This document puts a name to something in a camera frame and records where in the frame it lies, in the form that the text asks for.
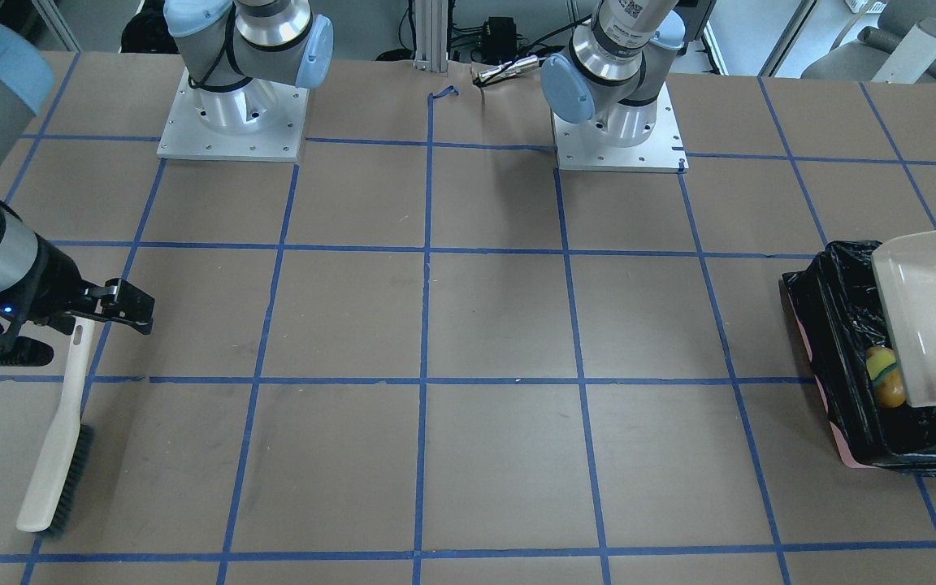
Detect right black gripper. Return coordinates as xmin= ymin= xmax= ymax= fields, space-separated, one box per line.
xmin=21 ymin=236 xmax=155 ymax=336

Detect beige hand brush black bristles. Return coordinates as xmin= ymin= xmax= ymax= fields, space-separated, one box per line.
xmin=15 ymin=316 xmax=94 ymax=535

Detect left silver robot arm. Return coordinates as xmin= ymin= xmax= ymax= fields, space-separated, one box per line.
xmin=541 ymin=1 xmax=686 ymax=124

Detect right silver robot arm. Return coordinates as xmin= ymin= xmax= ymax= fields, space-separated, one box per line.
xmin=0 ymin=1 xmax=335 ymax=334

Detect black bag lined bin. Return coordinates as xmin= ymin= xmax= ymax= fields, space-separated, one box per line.
xmin=781 ymin=240 xmax=936 ymax=475

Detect yellow green sponge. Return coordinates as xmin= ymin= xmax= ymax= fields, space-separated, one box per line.
xmin=865 ymin=347 xmax=898 ymax=386

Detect brown potato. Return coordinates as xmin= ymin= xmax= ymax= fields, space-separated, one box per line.
xmin=873 ymin=370 xmax=907 ymax=409

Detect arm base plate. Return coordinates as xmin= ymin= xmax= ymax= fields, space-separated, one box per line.
xmin=157 ymin=73 xmax=310 ymax=163
xmin=551 ymin=83 xmax=690 ymax=174

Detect aluminium frame post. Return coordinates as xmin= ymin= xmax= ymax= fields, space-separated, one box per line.
xmin=411 ymin=0 xmax=452 ymax=76

